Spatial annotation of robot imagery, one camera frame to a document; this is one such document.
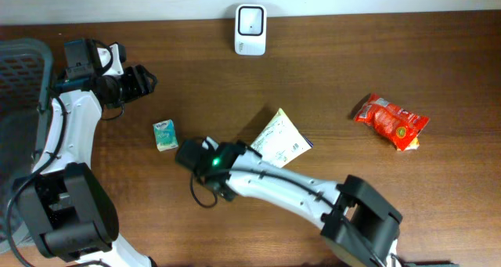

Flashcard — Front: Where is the teal tissue pack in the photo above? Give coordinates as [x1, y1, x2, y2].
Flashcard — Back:
[153, 120, 178, 152]

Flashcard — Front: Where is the yellow snack bag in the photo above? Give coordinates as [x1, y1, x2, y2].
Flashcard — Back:
[250, 108, 313, 168]

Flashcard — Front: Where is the red snack bag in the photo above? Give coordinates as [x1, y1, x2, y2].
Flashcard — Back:
[354, 93, 430, 151]

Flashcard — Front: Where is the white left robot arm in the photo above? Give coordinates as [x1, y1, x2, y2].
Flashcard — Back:
[7, 38, 157, 267]

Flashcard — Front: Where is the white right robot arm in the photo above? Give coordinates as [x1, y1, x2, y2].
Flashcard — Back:
[175, 137, 403, 266]

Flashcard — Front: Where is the white barcode scanner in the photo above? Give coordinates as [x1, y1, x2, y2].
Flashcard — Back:
[234, 4, 267, 56]

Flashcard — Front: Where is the grey plastic mesh basket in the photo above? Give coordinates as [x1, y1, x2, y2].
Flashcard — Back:
[1, 38, 53, 254]

